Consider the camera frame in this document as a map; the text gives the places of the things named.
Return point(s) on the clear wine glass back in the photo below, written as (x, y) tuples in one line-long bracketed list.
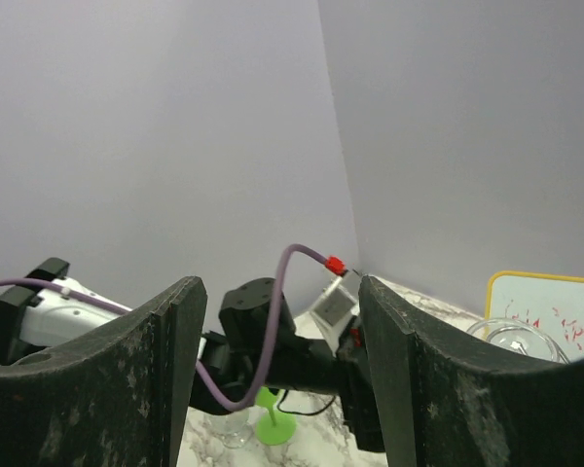
[(519, 337)]

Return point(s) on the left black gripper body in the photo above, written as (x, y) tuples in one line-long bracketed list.
[(357, 397)]

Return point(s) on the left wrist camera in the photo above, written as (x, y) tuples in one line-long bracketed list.
[(336, 308)]

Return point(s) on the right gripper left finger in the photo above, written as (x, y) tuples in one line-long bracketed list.
[(116, 396)]

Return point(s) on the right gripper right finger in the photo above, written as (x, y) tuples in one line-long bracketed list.
[(445, 398)]

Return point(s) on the green plastic wine glass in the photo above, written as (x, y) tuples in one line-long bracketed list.
[(274, 428)]

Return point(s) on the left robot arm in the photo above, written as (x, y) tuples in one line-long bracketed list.
[(47, 308)]

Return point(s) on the small whiteboard yellow frame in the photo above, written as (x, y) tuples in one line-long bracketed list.
[(553, 304)]

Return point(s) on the clear wine glass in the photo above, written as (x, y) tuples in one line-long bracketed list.
[(519, 337), (232, 429)]

